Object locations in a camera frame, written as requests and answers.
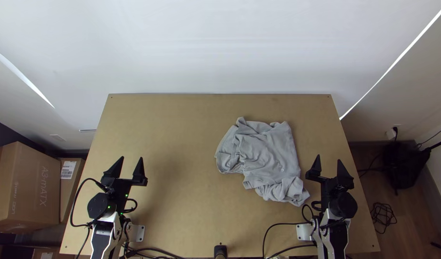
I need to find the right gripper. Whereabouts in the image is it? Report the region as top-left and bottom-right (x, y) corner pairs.
(305, 154), (355, 210)

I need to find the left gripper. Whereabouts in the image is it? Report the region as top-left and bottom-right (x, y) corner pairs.
(102, 156), (149, 208)

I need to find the large cardboard box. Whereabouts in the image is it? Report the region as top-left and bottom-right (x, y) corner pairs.
(0, 141), (62, 232)

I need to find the black bag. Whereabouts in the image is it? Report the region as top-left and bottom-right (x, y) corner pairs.
(381, 141), (432, 190)

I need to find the black camera stand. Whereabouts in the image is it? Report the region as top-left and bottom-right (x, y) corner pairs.
(421, 136), (441, 153)

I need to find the coiled black cable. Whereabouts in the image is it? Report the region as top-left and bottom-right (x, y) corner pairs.
(369, 201), (398, 235)

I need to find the low cardboard box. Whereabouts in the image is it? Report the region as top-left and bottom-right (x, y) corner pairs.
(0, 245), (75, 259)

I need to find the small labelled cardboard box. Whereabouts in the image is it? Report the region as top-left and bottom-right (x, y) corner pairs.
(59, 157), (86, 224)

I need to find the grey t-shirt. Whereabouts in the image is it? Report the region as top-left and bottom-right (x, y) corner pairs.
(215, 116), (311, 208)

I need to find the white wall socket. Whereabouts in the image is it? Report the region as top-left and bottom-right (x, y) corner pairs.
(385, 125), (400, 141)

